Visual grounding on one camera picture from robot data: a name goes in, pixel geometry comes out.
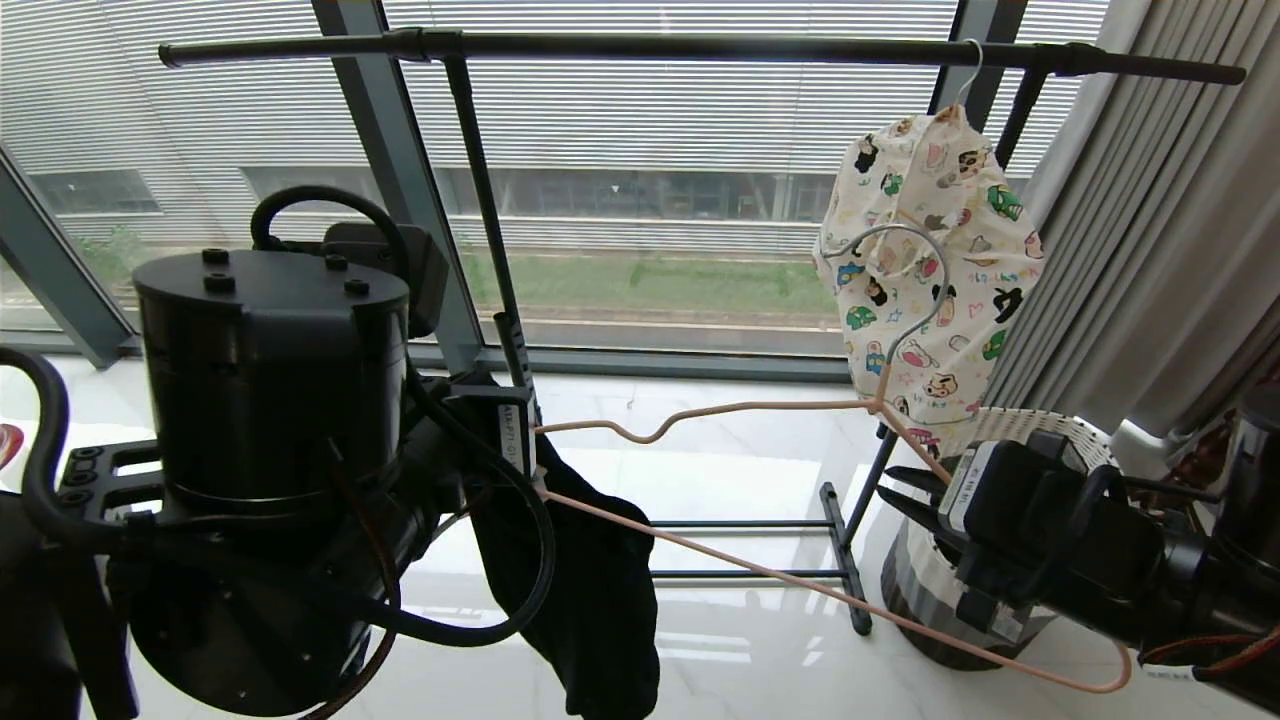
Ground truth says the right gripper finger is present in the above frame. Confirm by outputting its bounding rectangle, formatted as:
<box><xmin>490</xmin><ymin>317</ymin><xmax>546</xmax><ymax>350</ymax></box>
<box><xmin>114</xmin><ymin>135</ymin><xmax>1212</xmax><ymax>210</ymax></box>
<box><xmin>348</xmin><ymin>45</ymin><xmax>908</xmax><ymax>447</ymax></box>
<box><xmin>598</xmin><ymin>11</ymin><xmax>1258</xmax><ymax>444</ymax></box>
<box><xmin>876</xmin><ymin>486</ymin><xmax>966</xmax><ymax>549</ymax></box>
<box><xmin>884</xmin><ymin>463</ymin><xmax>953</xmax><ymax>498</ymax></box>

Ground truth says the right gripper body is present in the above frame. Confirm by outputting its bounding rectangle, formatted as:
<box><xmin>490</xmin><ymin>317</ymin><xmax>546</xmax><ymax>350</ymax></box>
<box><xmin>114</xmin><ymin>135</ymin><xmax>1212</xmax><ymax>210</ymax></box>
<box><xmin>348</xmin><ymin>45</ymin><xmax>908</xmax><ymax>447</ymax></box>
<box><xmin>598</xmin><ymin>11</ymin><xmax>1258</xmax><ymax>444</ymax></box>
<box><xmin>950</xmin><ymin>535</ymin><xmax>1061</xmax><ymax>646</ymax></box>

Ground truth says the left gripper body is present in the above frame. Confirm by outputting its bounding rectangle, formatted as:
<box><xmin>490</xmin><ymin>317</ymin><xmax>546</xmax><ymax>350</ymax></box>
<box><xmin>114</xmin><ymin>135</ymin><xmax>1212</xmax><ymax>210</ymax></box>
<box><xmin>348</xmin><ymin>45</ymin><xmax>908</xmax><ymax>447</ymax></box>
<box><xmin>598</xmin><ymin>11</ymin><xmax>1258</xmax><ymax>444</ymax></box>
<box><xmin>440</xmin><ymin>372</ymin><xmax>543</xmax><ymax>491</ymax></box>

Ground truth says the pink clothes hanger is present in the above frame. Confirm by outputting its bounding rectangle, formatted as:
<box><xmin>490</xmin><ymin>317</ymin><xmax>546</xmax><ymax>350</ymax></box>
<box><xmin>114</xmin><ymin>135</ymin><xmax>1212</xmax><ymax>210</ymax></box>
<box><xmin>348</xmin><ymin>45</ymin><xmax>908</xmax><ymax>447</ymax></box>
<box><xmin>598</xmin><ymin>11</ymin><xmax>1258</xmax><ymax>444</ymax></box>
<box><xmin>950</xmin><ymin>38</ymin><xmax>989</xmax><ymax>126</ymax></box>
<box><xmin>533</xmin><ymin>222</ymin><xmax>1134</xmax><ymax>694</ymax></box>

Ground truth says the black garment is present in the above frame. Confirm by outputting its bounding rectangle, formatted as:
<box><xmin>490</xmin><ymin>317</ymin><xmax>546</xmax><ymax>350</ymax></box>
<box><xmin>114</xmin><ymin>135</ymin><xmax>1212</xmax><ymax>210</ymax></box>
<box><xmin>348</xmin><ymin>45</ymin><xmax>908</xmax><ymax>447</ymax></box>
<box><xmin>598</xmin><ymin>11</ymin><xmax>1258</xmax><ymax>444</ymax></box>
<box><xmin>462</xmin><ymin>430</ymin><xmax>663</xmax><ymax>720</ymax></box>

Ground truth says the cream printed garment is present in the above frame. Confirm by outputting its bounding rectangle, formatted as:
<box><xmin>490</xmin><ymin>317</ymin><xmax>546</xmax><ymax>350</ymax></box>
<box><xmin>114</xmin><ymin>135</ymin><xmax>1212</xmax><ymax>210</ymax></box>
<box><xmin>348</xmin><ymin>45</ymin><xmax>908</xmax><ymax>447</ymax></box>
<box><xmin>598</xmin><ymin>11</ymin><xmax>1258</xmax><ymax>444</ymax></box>
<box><xmin>812</xmin><ymin>105</ymin><xmax>1046</xmax><ymax>461</ymax></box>

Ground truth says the white laundry basket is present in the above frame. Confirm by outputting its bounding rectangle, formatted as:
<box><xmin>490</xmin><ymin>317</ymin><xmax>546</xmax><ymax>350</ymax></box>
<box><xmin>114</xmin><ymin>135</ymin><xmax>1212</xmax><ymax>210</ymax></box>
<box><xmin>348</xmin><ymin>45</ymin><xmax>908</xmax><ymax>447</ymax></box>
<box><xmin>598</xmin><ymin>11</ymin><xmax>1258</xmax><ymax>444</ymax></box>
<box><xmin>880</xmin><ymin>405</ymin><xmax>1121</xmax><ymax>673</ymax></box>

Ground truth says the black clothes rack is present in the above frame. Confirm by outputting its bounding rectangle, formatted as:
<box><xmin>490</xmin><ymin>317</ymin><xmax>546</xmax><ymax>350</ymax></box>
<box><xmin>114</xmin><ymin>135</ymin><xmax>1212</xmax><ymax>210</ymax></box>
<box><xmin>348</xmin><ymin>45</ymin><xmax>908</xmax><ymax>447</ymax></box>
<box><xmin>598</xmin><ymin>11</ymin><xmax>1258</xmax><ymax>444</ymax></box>
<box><xmin>158</xmin><ymin>28</ymin><xmax>1248</xmax><ymax>637</ymax></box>

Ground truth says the window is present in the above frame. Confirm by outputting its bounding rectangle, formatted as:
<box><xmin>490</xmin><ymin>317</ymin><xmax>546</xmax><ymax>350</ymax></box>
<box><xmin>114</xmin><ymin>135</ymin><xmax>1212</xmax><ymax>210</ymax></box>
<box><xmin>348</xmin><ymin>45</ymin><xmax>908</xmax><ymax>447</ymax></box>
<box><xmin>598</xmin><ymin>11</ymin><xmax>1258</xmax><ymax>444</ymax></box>
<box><xmin>0</xmin><ymin>0</ymin><xmax>1111</xmax><ymax>386</ymax></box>

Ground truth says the beige curtain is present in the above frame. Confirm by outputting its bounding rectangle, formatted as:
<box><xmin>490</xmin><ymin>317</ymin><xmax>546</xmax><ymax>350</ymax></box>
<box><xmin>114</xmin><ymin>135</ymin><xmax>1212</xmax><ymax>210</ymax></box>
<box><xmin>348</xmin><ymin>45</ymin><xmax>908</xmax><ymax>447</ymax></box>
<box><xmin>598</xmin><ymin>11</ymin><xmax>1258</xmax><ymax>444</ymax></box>
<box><xmin>985</xmin><ymin>0</ymin><xmax>1280</xmax><ymax>441</ymax></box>

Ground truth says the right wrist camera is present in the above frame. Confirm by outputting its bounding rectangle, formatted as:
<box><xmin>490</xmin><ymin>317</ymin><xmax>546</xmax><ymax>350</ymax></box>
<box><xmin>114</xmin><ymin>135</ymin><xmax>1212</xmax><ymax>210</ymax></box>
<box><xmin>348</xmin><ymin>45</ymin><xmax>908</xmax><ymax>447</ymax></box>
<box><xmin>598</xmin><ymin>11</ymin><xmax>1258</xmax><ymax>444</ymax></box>
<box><xmin>938</xmin><ymin>430</ymin><xmax>1169</xmax><ymax>626</ymax></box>

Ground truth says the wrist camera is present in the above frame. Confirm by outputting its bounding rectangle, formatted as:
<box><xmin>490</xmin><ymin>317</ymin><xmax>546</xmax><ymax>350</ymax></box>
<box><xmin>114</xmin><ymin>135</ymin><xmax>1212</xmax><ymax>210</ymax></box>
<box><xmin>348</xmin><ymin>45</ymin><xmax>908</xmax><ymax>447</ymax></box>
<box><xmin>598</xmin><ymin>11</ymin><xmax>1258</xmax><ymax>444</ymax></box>
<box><xmin>938</xmin><ymin>430</ymin><xmax>1169</xmax><ymax>626</ymax></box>
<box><xmin>320</xmin><ymin>220</ymin><xmax>451</xmax><ymax>341</ymax></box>

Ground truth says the black cable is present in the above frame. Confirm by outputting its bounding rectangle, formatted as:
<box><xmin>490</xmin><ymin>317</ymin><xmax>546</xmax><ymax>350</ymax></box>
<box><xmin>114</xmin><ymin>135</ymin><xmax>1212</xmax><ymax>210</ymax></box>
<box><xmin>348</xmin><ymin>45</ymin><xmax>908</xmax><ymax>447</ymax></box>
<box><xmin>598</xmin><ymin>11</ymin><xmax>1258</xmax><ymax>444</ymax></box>
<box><xmin>250</xmin><ymin>185</ymin><xmax>413</xmax><ymax>301</ymax></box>
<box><xmin>300</xmin><ymin>365</ymin><xmax>558</xmax><ymax>649</ymax></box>
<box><xmin>0</xmin><ymin>345</ymin><xmax>136</xmax><ymax>556</ymax></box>
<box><xmin>1025</xmin><ymin>462</ymin><xmax>1126</xmax><ymax>601</ymax></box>

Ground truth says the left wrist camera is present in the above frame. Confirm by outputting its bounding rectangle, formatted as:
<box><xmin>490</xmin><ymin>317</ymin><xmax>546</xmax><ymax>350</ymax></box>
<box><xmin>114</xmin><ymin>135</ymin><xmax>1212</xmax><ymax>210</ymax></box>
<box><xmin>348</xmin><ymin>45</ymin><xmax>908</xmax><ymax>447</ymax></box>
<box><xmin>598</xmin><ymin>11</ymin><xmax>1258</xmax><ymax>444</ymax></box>
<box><xmin>320</xmin><ymin>220</ymin><xmax>451</xmax><ymax>341</ymax></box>

